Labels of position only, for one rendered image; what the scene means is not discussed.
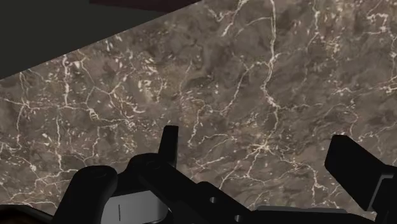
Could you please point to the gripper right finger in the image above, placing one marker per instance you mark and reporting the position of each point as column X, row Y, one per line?
column 356, row 164

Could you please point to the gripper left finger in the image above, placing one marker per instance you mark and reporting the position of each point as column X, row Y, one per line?
column 186, row 194

